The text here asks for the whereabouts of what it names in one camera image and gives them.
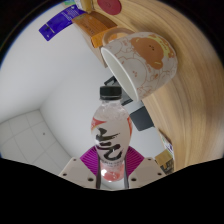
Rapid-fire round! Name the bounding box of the flat round red coaster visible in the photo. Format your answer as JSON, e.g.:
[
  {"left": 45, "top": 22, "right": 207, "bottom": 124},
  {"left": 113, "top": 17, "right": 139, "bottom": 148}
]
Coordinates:
[{"left": 96, "top": 0, "right": 123, "bottom": 16}]

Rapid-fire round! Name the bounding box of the purple card box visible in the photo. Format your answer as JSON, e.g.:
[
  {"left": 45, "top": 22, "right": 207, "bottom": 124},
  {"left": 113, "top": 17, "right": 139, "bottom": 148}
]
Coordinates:
[{"left": 38, "top": 5, "right": 88, "bottom": 42}]

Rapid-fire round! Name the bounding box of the white patterned mug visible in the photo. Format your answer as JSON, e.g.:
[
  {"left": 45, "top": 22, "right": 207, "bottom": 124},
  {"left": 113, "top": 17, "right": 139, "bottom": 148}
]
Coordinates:
[{"left": 100, "top": 31, "right": 179, "bottom": 103}]

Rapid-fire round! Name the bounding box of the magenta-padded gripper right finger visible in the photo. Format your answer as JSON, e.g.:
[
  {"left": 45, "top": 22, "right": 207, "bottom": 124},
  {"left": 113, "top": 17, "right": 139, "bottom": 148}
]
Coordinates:
[{"left": 122, "top": 146, "right": 168, "bottom": 190}]

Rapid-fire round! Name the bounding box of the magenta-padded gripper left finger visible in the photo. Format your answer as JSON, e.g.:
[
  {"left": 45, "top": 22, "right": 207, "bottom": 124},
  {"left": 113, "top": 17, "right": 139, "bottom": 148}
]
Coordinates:
[{"left": 58, "top": 146, "right": 102, "bottom": 190}]

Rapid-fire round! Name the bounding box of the black mesh office chair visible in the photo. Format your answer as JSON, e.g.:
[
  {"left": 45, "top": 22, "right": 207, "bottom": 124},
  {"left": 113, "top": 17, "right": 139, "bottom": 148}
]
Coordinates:
[{"left": 103, "top": 75, "right": 156, "bottom": 132}]

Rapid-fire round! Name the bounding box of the small orange box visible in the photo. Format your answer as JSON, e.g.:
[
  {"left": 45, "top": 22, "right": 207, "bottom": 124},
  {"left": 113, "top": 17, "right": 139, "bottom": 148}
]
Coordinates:
[{"left": 90, "top": 26, "right": 134, "bottom": 50}]

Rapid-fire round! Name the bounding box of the small tan box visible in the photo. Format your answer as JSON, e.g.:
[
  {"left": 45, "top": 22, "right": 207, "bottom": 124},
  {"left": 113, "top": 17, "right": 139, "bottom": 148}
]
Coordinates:
[{"left": 71, "top": 10, "right": 118, "bottom": 38}]

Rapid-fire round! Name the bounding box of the pink drink bottle black cap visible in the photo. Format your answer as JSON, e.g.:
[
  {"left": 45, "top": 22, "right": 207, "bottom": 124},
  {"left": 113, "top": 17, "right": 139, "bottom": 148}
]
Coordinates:
[{"left": 89, "top": 84, "right": 134, "bottom": 183}]

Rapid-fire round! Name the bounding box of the dark brown carton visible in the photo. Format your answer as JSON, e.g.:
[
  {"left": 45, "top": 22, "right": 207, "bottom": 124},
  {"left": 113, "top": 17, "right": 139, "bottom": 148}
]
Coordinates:
[{"left": 154, "top": 149, "right": 175, "bottom": 176}]

